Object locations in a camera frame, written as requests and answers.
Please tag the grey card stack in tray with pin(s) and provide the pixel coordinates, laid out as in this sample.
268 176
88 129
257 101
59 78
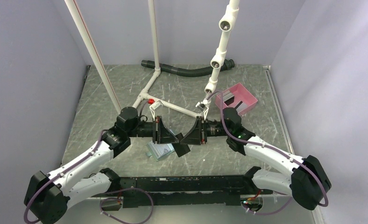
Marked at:
228 98

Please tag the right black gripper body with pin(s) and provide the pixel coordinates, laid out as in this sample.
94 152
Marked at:
215 129

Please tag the white PVC pipe frame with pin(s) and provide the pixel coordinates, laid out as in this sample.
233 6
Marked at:
226 24

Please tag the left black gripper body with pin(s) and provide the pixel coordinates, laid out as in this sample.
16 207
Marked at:
145 129

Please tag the pink plastic card tray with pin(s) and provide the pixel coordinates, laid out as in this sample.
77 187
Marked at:
244 101

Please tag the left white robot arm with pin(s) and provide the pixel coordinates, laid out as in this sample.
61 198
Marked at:
50 195

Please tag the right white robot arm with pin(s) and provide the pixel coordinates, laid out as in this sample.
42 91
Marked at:
304 179

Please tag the black credit card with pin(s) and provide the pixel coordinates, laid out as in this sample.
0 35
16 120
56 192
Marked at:
181 149

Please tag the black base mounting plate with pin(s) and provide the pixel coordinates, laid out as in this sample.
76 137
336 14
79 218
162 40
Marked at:
228 190

